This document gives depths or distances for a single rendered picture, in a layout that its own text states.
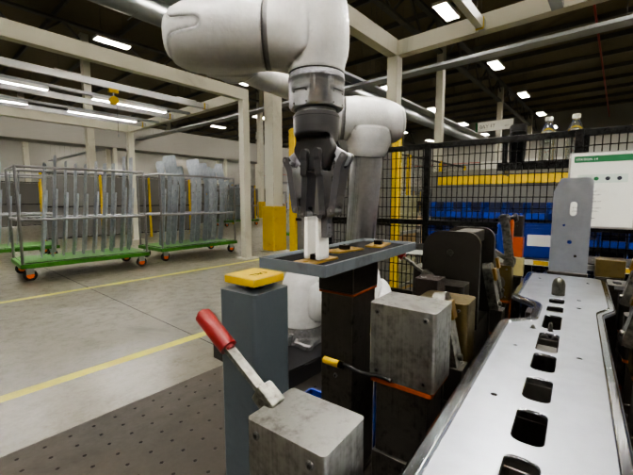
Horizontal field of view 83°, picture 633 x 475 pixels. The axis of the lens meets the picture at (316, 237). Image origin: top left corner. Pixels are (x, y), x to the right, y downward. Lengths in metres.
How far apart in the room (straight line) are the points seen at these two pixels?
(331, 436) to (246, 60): 0.52
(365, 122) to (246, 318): 0.78
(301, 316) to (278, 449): 0.91
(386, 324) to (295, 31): 0.45
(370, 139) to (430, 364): 0.75
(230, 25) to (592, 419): 0.70
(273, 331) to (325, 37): 0.43
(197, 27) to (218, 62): 0.05
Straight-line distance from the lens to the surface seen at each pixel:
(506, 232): 1.30
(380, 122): 1.13
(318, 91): 0.58
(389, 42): 5.62
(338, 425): 0.37
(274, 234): 8.46
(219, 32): 0.61
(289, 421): 0.37
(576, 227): 1.57
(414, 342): 0.54
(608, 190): 1.85
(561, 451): 0.51
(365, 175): 1.15
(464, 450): 0.47
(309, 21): 0.60
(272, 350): 0.52
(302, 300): 1.24
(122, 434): 1.09
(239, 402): 0.56
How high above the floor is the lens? 1.26
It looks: 6 degrees down
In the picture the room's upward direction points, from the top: straight up
